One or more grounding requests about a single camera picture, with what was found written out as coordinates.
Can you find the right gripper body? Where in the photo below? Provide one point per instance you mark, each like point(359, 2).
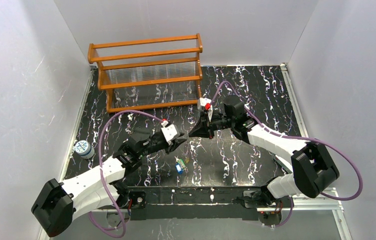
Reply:
point(209, 124)

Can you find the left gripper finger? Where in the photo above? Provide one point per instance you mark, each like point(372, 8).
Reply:
point(179, 140)
point(174, 146)

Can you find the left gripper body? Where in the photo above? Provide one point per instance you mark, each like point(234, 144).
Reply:
point(168, 143)

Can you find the green key tag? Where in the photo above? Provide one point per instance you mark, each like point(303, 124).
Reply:
point(181, 162)

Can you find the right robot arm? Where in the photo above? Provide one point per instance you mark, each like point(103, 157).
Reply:
point(313, 169)

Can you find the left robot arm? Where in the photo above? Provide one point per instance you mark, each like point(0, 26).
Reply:
point(59, 203)

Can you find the blue key tag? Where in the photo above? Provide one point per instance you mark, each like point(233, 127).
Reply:
point(179, 169)

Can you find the orange wooden shelf rack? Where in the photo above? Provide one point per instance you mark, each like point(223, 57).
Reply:
point(149, 73)

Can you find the blue white tape roll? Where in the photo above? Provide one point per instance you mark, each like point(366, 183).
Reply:
point(84, 149)

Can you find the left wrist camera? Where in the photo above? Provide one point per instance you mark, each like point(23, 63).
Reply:
point(169, 131)

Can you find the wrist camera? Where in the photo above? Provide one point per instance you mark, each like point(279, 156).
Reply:
point(169, 131)
point(204, 104)

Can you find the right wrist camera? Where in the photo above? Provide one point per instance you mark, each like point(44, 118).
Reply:
point(204, 104)

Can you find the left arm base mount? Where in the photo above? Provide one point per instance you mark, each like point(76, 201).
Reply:
point(135, 197)

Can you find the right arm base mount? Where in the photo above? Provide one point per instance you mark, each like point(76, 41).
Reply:
point(259, 198)

